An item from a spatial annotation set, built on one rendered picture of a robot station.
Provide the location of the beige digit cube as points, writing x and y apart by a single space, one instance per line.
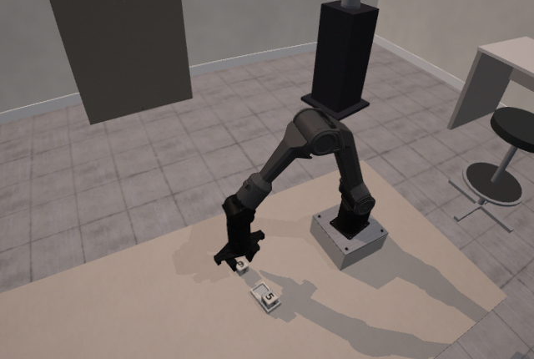
269 299
242 267

